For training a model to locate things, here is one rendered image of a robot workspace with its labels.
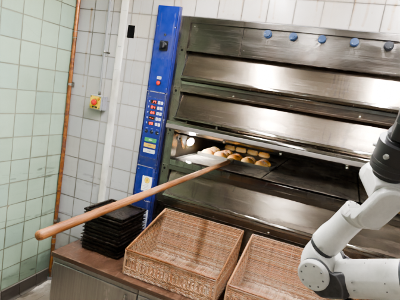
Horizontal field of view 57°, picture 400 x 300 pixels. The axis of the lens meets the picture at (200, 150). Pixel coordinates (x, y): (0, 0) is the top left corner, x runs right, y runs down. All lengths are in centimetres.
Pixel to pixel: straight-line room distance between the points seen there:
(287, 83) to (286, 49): 20
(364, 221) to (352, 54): 147
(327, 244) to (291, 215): 136
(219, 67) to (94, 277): 144
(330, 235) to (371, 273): 12
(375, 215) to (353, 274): 16
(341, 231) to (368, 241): 137
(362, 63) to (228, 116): 81
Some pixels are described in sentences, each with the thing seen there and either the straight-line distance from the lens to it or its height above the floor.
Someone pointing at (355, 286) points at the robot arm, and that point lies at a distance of 97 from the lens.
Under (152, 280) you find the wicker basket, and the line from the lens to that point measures 216.
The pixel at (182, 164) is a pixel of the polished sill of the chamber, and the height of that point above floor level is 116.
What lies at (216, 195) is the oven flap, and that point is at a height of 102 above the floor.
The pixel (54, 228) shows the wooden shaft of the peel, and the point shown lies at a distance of 119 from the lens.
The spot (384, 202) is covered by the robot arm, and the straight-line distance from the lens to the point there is 87.
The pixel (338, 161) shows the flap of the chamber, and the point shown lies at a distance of 208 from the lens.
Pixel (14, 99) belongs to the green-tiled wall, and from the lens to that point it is 262.
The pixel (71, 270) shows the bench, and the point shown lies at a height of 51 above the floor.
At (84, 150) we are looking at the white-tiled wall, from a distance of 288.
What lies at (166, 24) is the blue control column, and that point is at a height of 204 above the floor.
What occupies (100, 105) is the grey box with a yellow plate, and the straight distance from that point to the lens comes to 268.
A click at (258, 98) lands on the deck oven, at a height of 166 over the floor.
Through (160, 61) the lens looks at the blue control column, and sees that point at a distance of 250.
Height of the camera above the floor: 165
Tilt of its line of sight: 9 degrees down
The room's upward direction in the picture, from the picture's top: 9 degrees clockwise
